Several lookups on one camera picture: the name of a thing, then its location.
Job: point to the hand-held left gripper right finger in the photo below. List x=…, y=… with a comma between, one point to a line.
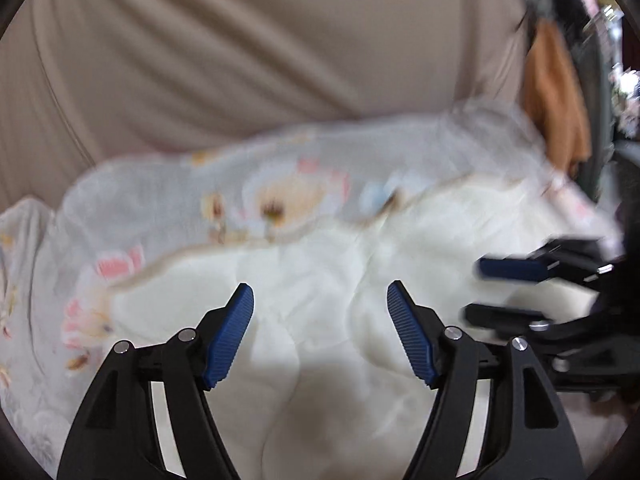
x=410, y=340

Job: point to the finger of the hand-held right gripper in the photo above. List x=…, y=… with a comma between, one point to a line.
x=500, y=316
x=510, y=268

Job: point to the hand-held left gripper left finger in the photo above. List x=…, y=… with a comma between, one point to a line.
x=230, y=335

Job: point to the grey floral fleece blanket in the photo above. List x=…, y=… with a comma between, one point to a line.
x=150, y=200

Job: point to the orange hanging cloth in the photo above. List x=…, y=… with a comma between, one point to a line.
x=555, y=90

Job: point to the dark metal rack pole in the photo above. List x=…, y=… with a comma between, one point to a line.
x=597, y=100

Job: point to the beige backdrop cloth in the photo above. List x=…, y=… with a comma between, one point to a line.
x=250, y=35

